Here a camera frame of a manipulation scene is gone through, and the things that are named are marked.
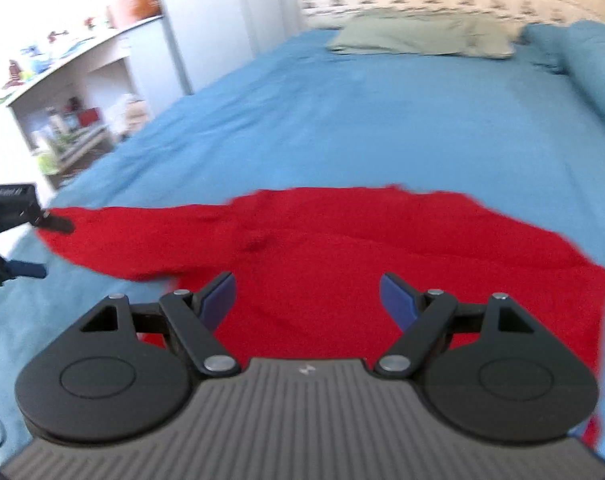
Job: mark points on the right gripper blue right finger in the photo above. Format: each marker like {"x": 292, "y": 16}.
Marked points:
{"x": 421, "y": 317}

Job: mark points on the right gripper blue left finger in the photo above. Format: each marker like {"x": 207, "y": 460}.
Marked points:
{"x": 193, "y": 317}

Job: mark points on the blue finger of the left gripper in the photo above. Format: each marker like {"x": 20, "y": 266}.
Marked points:
{"x": 50, "y": 222}
{"x": 22, "y": 269}

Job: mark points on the red long-sleeve sweater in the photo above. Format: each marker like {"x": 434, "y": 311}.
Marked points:
{"x": 519, "y": 360}

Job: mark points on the white shelf unit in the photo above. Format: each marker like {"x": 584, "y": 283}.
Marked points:
{"x": 102, "y": 91}

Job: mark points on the blue bed sheet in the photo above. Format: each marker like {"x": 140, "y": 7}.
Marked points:
{"x": 519, "y": 139}

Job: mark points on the orange basket on shelf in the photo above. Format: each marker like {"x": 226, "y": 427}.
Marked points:
{"x": 124, "y": 13}

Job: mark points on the white wardrobe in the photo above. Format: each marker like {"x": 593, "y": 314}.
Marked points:
{"x": 211, "y": 38}

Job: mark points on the green pillow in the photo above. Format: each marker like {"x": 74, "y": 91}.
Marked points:
{"x": 459, "y": 34}

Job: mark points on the folded blue duvet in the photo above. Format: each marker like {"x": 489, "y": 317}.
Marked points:
{"x": 577, "y": 50}

